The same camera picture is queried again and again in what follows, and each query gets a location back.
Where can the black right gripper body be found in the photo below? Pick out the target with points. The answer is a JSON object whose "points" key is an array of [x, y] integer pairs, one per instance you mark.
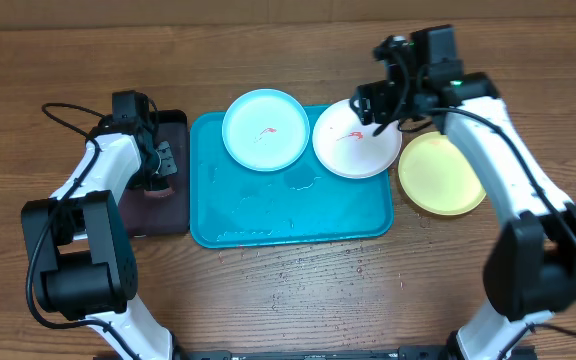
{"points": [[375, 104]]}

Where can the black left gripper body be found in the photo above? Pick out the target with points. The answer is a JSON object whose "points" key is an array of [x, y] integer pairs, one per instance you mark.
{"points": [[158, 166]]}

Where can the pink green sponge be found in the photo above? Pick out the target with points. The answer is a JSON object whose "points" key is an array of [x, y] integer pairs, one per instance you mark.
{"points": [[159, 193]]}

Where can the yellow plate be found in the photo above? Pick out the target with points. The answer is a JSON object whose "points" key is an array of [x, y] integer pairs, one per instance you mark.
{"points": [[436, 176]]}

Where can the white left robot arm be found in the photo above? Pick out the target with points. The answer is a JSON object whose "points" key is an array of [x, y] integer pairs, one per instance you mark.
{"points": [[81, 266]]}

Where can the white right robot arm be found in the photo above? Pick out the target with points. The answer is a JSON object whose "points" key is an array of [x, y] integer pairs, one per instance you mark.
{"points": [[531, 273]]}

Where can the black tray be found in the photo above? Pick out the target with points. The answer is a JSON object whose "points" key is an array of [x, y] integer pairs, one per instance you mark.
{"points": [[144, 216]]}

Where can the teal plastic tray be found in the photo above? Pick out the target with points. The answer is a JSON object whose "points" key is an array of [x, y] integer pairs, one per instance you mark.
{"points": [[233, 206]]}

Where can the white plate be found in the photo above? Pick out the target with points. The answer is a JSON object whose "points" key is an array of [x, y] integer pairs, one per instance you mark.
{"points": [[348, 148]]}

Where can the light blue plate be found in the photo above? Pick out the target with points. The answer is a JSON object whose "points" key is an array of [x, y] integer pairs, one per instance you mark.
{"points": [[265, 130]]}

